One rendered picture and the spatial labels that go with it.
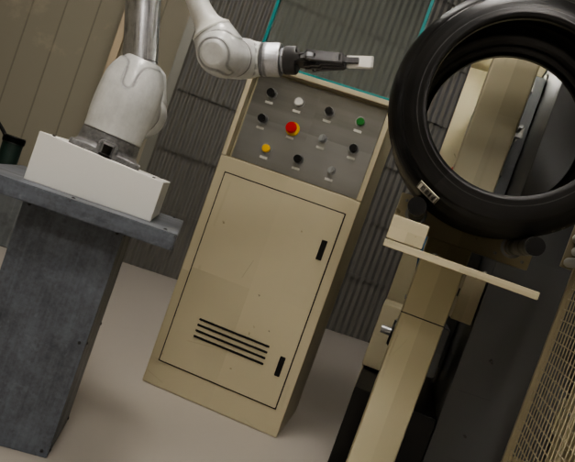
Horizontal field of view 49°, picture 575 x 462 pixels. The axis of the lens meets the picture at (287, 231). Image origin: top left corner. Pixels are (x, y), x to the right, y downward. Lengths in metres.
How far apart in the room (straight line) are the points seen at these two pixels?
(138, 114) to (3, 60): 3.53
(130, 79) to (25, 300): 0.60
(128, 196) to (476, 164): 0.98
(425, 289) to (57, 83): 3.69
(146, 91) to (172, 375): 1.17
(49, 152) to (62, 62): 3.46
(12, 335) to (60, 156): 0.45
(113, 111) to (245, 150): 0.85
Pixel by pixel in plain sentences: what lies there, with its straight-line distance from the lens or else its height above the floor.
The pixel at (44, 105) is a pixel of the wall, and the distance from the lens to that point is 5.04.
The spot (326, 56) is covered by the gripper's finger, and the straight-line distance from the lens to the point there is 1.69.
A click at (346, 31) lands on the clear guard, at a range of 2.42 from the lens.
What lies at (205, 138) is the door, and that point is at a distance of 4.84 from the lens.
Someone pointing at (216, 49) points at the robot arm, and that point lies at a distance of 1.55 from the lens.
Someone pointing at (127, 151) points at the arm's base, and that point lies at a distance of 1.68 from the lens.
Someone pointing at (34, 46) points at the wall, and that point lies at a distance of 5.12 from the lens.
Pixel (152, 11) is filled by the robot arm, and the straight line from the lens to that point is 1.95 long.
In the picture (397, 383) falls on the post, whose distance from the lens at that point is 1.93.
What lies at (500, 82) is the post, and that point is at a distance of 1.97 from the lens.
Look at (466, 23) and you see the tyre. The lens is 1.61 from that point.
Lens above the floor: 0.79
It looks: 2 degrees down
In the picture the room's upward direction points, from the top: 20 degrees clockwise
